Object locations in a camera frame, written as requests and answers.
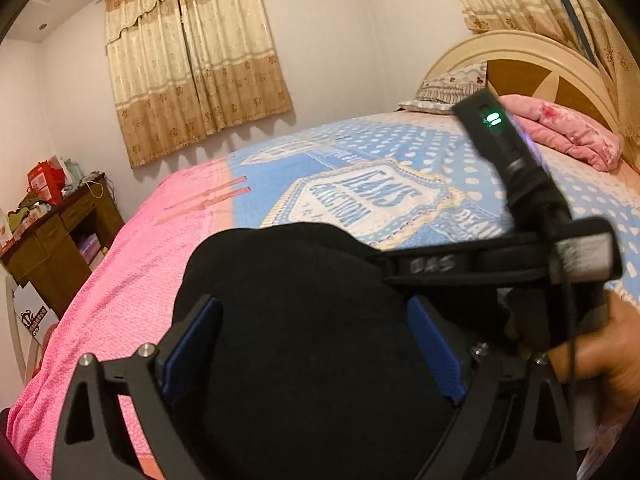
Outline grey patterned pillow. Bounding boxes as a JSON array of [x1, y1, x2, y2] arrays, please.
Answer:
[[398, 61, 487, 115]]

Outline white printed paper bag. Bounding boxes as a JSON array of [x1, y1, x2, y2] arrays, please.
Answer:
[[13, 283, 58, 346]]

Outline stacked colourful boxes under desk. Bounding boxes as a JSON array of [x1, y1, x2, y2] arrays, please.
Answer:
[[78, 234, 107, 269]]

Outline brown wooden desk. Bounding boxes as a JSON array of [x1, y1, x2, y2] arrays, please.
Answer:
[[1, 172, 124, 316]]

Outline beige patterned window curtain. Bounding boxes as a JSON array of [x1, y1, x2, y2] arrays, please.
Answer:
[[104, 0, 293, 168]]

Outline red items on desk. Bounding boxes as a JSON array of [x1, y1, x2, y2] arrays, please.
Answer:
[[27, 160, 66, 206]]

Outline black jacket with brown lining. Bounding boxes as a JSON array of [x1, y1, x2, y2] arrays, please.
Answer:
[[172, 223, 454, 479]]

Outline person's right hand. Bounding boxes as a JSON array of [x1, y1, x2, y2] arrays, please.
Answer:
[[547, 292, 639, 425]]

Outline pink floral folded quilt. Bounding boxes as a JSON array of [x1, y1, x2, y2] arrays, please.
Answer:
[[500, 94, 623, 172]]

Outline beige side curtain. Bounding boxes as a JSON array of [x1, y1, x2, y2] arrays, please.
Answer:
[[460, 0, 639, 166]]

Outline light blue printed bed sheet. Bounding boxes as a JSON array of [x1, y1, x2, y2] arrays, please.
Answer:
[[226, 109, 640, 480]]

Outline cream wooden bed headboard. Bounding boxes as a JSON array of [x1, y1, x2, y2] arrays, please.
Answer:
[[426, 30, 620, 133]]

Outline pink patterned bed blanket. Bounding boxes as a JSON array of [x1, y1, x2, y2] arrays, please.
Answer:
[[6, 156, 248, 479]]

